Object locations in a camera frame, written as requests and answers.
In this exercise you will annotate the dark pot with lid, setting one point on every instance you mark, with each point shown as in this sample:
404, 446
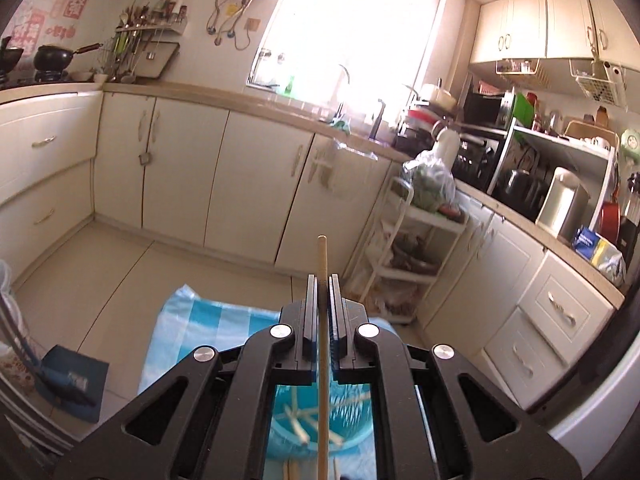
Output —
415, 260

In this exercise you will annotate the white base cabinet with drawers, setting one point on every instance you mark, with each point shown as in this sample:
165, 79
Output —
515, 300
45, 170

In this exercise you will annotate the pale green fan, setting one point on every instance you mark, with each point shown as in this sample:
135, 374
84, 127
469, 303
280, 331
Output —
631, 144

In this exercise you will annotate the bundle of wooden chopsticks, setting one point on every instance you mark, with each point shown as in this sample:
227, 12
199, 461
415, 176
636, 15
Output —
290, 472

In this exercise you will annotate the black microwave oven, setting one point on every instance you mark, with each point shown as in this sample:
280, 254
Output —
485, 107

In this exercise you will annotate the crumpled plastic bag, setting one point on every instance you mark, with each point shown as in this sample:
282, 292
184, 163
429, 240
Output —
397, 302

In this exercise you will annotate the white pot with lid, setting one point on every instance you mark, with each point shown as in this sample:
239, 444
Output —
439, 96

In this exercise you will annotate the white refrigerator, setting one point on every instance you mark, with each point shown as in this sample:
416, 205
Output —
595, 420

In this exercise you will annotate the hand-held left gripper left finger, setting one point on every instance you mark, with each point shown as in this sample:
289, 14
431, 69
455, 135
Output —
313, 360

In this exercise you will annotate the clear hanging plastic bag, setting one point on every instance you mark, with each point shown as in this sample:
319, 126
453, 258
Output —
345, 165

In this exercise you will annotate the pink wall stickers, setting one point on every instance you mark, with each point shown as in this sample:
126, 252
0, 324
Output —
50, 10

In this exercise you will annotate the plastic bag of vegetables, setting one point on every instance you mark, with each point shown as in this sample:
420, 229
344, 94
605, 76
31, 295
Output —
430, 180

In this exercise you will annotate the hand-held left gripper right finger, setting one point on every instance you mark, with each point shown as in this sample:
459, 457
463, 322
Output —
334, 345

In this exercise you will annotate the green dish cloth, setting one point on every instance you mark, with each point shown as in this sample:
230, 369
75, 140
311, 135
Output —
341, 125

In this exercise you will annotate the brown wall socket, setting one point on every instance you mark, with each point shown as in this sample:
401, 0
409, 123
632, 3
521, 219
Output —
253, 24

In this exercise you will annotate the white counter shelf rack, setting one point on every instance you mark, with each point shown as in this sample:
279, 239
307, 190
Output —
565, 147

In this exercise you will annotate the blue dustpan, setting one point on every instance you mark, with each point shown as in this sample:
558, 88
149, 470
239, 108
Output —
75, 380

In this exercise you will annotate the beige countertop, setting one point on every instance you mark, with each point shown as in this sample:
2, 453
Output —
200, 92

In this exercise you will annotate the white rolling cart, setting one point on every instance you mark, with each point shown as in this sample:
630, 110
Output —
425, 220

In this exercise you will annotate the white electric water boiler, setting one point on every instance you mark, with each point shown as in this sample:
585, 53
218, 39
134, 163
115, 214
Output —
562, 205

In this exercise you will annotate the blue food package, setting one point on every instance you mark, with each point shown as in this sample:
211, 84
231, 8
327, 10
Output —
595, 252

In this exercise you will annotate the white thermos jug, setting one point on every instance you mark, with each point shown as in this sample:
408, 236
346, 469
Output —
447, 147

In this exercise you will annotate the white base cabinet with doors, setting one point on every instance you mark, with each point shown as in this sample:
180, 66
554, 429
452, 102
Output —
225, 175

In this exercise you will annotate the stack of pans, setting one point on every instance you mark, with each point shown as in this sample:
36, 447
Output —
420, 127

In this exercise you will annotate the wall utensil rack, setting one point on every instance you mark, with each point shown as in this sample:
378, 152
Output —
135, 35

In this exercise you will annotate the white wall cabinet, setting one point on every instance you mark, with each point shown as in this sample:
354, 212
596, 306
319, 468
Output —
525, 25

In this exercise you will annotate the green cutting board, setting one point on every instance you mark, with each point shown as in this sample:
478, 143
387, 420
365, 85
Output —
522, 110

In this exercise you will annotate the white framed kitchen window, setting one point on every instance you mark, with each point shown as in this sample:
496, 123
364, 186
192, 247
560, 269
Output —
350, 35

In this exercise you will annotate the green bottle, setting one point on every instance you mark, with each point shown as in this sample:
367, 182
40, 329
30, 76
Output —
289, 85

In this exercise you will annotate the hanging rectangular tray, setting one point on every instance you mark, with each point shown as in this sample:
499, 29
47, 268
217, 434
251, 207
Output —
155, 62

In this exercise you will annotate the clear plastic container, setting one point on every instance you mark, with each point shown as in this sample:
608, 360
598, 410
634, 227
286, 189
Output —
15, 330

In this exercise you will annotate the chrome sink faucet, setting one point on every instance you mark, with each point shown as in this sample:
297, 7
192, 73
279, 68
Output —
346, 80

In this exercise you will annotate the small metal hanging cup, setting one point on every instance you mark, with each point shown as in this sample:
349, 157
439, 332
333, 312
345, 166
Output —
145, 159

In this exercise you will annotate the blue checked tablecloth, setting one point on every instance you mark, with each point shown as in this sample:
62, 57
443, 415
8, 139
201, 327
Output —
200, 320

